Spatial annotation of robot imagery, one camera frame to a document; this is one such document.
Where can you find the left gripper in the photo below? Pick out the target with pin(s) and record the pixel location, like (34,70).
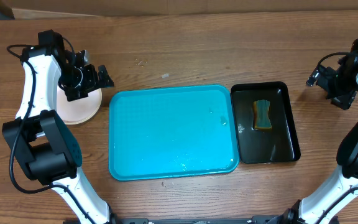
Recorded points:
(94,72)

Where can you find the teal plastic tray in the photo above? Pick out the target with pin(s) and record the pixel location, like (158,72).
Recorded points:
(171,132)

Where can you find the green yellow sponge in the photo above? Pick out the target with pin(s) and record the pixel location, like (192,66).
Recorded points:
(261,109)

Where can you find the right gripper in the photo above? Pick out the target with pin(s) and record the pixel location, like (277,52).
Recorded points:
(330,88)

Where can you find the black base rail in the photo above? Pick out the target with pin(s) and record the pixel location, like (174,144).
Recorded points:
(259,219)

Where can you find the white plate with ketchup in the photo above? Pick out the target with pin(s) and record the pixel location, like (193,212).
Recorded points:
(78,111)

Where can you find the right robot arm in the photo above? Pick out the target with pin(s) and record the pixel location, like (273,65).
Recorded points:
(335,192)

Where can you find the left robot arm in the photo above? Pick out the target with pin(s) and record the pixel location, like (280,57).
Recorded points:
(44,153)

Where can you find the black water tray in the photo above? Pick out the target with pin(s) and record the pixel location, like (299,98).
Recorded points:
(278,144)

